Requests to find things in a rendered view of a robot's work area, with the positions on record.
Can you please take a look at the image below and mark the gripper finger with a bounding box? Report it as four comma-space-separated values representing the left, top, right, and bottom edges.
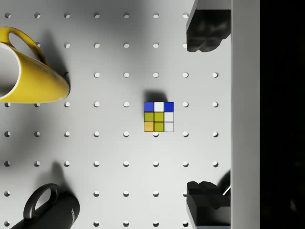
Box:
186, 170, 232, 227
186, 0, 232, 52

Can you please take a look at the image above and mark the black mug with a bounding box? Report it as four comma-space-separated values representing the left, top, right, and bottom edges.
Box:
9, 183, 81, 229

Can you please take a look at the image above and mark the puzzle cube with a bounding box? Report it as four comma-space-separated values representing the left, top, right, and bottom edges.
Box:
143, 101, 175, 133

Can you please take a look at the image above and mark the yellow mug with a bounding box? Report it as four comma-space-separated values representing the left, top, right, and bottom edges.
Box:
0, 26, 71, 104

